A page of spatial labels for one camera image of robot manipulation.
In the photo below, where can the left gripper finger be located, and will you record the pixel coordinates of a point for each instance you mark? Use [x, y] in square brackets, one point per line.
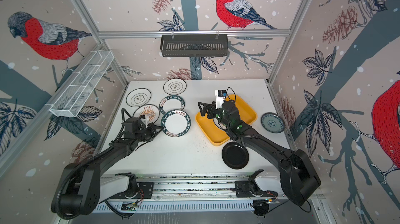
[152, 126]
[156, 133]

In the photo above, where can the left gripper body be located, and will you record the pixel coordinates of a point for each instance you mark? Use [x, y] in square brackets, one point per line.
[144, 134]

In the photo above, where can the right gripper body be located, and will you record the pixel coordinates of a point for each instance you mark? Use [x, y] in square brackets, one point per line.
[220, 114]

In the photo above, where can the green rim plate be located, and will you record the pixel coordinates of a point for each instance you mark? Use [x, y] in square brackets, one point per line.
[172, 102]
[176, 123]

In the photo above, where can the orange sunburst plate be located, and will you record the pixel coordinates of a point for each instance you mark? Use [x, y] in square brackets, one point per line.
[150, 111]
[222, 126]

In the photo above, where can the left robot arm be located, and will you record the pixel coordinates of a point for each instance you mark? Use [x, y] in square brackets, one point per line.
[79, 189]

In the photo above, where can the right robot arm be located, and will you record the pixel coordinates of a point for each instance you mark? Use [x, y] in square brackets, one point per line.
[298, 177]

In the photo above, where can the yellow plastic bin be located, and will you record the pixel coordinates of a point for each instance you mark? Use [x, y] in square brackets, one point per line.
[211, 129]

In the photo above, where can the white plate black rim left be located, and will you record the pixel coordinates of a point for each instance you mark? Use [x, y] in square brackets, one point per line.
[138, 97]

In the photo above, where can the white plate black rim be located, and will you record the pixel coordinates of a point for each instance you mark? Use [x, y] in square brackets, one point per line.
[175, 86]
[138, 97]

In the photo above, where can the white plate black rim back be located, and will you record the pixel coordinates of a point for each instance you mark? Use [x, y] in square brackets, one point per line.
[175, 86]

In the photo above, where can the teal patterned plate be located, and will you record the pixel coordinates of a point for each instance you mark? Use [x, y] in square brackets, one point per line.
[272, 122]

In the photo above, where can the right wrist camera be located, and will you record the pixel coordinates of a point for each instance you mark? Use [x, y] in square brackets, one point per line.
[220, 98]

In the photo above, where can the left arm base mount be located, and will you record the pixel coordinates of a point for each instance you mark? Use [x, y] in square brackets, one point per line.
[136, 189]

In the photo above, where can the white wire mesh shelf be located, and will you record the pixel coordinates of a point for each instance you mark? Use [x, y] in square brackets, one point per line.
[84, 81]

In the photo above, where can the black hanging wall basket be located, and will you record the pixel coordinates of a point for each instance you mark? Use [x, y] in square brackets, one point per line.
[194, 45]

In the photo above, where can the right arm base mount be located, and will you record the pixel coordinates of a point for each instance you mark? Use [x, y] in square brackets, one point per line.
[258, 185]

